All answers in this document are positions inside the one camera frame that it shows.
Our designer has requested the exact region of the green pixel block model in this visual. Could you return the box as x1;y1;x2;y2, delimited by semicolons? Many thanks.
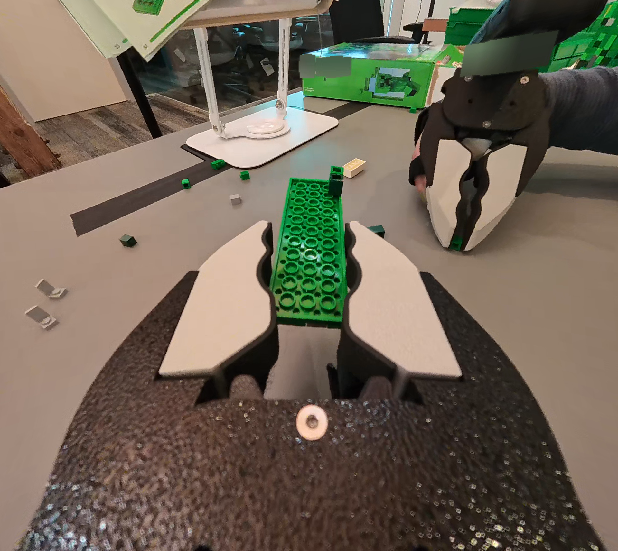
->
550;1;618;74

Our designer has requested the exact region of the person's right hand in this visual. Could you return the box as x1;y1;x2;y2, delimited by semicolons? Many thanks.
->
410;145;430;195

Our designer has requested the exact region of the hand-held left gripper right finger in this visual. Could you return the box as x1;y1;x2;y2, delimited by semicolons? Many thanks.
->
337;220;464;381

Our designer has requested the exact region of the person's right forearm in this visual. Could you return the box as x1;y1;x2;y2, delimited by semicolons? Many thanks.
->
540;66;618;151

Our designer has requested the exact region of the white book stand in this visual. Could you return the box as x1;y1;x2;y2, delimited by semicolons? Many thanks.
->
186;0;340;170

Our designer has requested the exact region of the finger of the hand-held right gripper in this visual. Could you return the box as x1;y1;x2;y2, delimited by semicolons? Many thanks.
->
463;146;529;252
425;137;473;250

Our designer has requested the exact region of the green plastic storage bin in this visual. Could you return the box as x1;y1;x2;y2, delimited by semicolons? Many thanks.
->
449;6;498;23
446;22;488;47

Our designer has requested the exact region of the grey desk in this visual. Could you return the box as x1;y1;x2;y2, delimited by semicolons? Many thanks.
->
0;95;618;551

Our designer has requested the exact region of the green cardboard set box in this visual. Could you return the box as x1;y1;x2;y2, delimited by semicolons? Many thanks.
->
299;43;464;109

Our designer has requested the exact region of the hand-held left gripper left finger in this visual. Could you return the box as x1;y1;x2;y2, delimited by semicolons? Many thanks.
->
157;220;281;381

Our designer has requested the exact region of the black tape strip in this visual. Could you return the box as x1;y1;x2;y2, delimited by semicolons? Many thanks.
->
70;105;368;237

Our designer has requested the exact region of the wooden support post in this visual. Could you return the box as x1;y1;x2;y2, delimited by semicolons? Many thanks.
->
0;88;63;178

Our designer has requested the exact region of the green studded base plate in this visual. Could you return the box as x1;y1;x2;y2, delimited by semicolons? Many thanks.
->
269;177;347;329

